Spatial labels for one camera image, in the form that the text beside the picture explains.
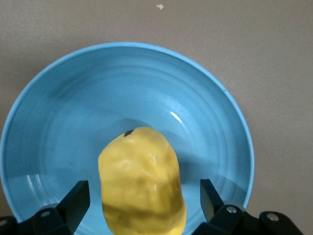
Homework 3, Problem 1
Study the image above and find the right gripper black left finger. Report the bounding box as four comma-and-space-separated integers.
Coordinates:
0, 180, 90, 235

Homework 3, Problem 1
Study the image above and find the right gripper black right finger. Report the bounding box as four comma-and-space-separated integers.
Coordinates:
195, 178, 304, 235

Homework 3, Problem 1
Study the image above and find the yellow peeled potato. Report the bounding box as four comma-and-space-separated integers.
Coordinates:
97, 126, 188, 235

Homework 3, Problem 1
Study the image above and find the blue round plate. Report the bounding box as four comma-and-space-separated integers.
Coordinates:
0, 42, 255, 235

